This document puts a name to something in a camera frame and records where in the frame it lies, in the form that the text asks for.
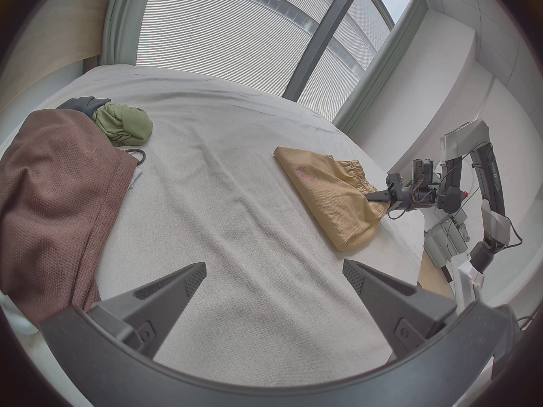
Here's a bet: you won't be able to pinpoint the brown garment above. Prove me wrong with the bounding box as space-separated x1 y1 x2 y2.
0 109 147 330

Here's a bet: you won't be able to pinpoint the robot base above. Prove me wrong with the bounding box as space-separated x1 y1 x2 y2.
422 208 486 308

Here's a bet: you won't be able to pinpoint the black garment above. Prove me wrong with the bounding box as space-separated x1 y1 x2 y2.
56 96 112 120

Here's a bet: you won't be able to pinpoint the grey-green curtain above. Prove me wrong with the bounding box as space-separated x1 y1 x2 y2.
98 0 162 67
333 0 429 135

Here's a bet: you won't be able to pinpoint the tan shorts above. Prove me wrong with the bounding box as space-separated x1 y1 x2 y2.
273 146 392 252

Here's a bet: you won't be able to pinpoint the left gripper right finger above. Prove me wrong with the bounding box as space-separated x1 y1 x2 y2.
343 259 457 358

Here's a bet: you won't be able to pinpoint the bed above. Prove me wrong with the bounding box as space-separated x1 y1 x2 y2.
0 0 456 380

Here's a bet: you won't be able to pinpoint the green garment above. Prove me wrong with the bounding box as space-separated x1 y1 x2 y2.
92 102 153 147

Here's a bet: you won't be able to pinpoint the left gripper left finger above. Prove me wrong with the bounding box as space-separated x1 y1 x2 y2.
88 262 207 360

